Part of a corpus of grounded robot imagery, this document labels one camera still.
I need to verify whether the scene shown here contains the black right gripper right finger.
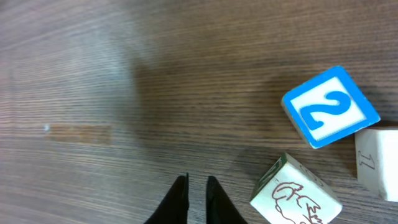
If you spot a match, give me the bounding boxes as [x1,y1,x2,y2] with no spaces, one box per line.
[206,176,248,224]

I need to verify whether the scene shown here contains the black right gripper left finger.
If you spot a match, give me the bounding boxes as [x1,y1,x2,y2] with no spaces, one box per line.
[144,173,189,224]

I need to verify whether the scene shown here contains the green side animal block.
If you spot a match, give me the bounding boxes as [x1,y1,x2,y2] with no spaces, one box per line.
[250,152,343,224]

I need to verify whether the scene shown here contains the blue 2 number block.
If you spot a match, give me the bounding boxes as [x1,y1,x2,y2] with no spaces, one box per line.
[281,66,381,149]

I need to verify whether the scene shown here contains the green Z letter block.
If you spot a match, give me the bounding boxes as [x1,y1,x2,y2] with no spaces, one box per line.
[354,127,397,202]

